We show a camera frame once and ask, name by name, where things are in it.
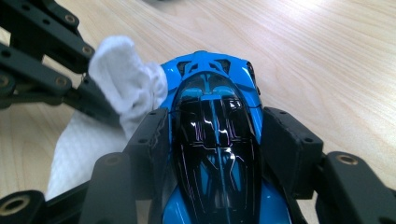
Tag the white wet wipe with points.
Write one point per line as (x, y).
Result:
(124, 71)

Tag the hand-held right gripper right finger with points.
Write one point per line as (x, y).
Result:
(292, 155)

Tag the blue and black toy car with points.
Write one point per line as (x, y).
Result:
(218, 140)

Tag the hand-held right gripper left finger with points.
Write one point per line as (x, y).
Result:
(146, 155)

